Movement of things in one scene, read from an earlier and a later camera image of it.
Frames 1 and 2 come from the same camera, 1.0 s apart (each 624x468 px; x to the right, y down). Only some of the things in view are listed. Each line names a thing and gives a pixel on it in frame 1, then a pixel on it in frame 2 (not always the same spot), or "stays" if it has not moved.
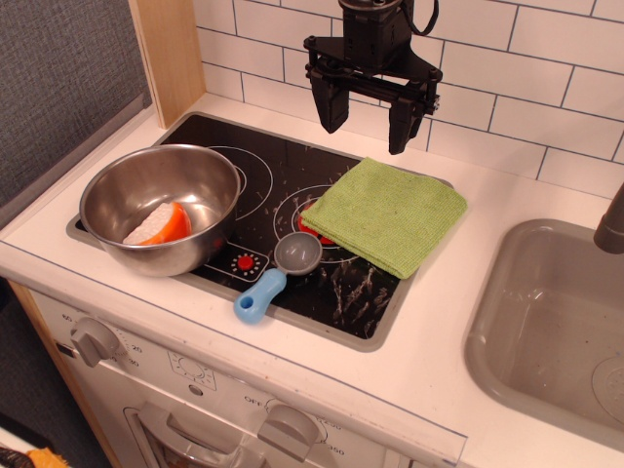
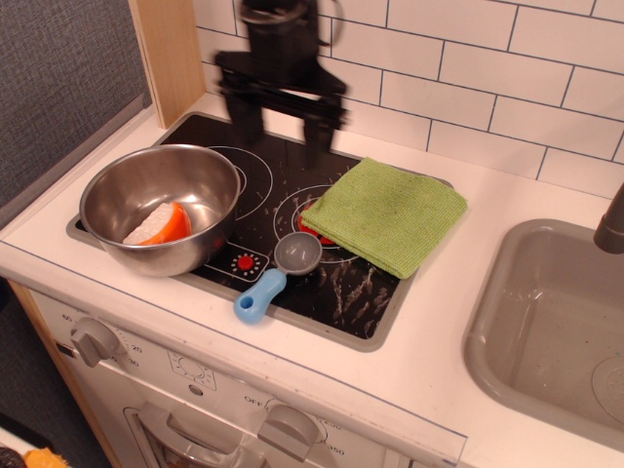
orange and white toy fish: [165, 222] stays
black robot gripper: [377, 45] → [282, 68]
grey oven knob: [289, 431] stays
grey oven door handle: [192, 425] stays
